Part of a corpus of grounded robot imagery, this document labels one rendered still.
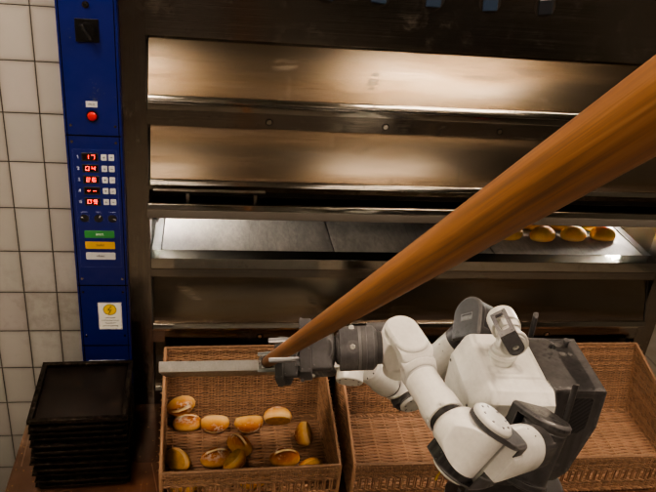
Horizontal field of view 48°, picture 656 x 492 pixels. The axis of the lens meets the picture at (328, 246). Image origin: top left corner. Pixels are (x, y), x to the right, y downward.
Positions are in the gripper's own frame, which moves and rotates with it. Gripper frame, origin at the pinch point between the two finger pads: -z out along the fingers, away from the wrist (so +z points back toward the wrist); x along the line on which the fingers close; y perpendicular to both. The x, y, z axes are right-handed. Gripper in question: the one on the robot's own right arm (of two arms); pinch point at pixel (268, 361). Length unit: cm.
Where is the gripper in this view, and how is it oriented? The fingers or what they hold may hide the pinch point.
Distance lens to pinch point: 191.7
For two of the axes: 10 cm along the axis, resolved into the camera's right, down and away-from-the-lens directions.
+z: 9.0, -1.1, -4.2
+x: -0.3, -9.8, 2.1
